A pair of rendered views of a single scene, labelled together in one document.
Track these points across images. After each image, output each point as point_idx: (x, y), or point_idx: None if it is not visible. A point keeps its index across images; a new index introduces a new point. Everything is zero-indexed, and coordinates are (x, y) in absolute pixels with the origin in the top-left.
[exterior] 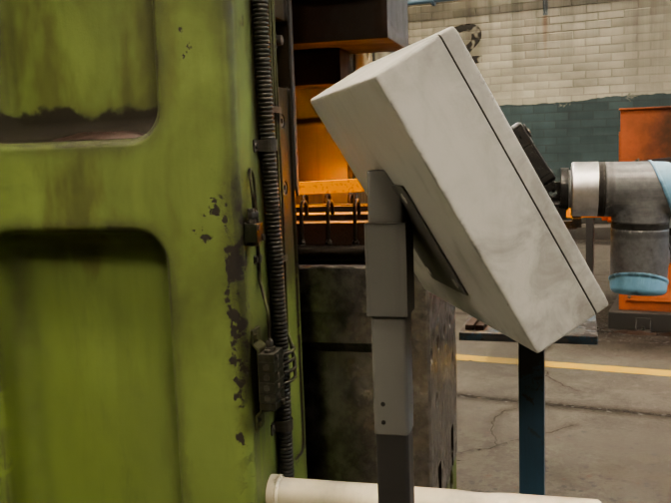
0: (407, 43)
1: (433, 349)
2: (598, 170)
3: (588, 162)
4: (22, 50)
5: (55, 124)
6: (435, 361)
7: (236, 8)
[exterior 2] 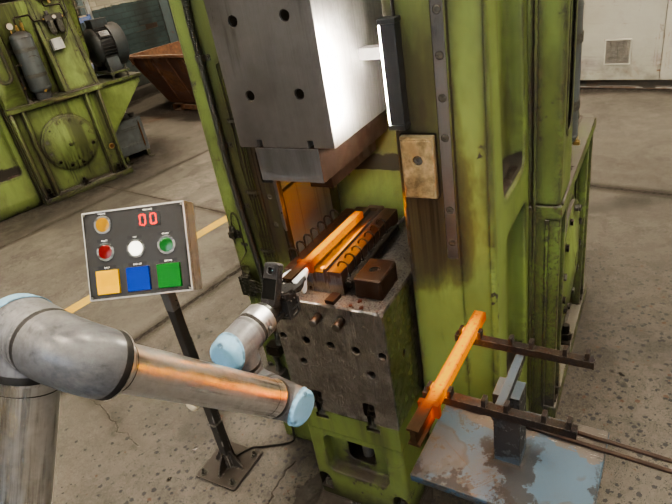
0: (320, 179)
1: (290, 336)
2: (239, 315)
3: (249, 309)
4: None
5: None
6: (297, 343)
7: (212, 155)
